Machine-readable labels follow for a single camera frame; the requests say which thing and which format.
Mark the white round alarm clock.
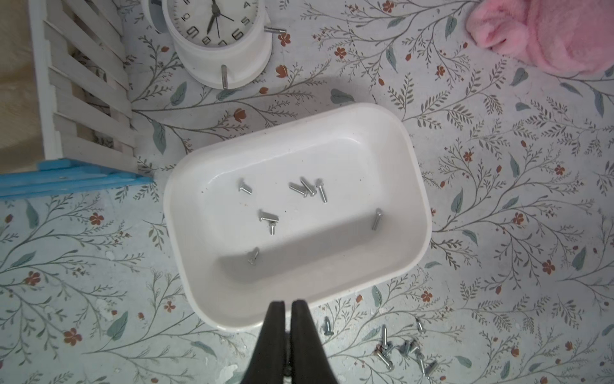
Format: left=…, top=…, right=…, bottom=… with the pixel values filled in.
left=141, top=0, right=287, bottom=91

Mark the pink plush toy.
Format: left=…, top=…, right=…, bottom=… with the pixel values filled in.
left=466, top=1, right=613, bottom=75

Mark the blue white slatted crate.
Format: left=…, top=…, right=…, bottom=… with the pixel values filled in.
left=1, top=1, right=152, bottom=200

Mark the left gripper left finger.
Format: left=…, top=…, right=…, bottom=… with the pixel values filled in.
left=241, top=302, right=286, bottom=384

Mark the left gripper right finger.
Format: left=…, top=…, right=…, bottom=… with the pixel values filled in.
left=289, top=300, right=337, bottom=384

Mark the white plastic storage box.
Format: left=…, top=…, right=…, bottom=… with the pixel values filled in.
left=163, top=103, right=432, bottom=331

